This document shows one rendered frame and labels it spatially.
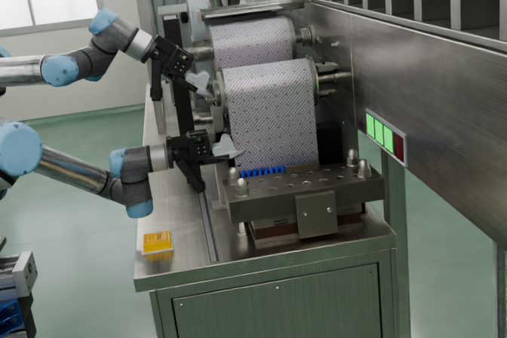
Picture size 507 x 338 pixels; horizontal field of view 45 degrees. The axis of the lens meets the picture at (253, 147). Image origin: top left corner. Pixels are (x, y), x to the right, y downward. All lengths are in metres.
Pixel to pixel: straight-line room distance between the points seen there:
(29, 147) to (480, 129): 0.96
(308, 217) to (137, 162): 0.47
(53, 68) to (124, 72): 5.73
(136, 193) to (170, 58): 0.37
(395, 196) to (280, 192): 0.56
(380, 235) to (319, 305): 0.24
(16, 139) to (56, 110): 6.00
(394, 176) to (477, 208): 0.94
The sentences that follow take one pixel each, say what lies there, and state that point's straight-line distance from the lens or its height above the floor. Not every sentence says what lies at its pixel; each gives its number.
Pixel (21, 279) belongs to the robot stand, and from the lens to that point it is 2.05.
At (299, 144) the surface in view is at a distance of 1.73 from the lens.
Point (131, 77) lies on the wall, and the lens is 7.30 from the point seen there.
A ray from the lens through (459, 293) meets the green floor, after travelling 3.10.
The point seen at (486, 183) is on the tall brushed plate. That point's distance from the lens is 1.03.
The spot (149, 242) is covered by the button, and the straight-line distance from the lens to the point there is 1.65.
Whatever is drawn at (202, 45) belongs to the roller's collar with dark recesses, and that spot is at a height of 1.35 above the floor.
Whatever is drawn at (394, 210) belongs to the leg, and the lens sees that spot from 2.04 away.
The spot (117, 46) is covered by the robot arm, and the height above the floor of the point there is 1.42.
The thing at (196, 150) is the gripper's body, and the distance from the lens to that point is 1.67.
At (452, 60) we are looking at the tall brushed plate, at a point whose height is 1.41.
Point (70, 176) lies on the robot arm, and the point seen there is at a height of 1.10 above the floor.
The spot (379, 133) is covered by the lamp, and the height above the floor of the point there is 1.18.
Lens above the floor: 1.61
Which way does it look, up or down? 18 degrees down
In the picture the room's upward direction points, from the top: 7 degrees counter-clockwise
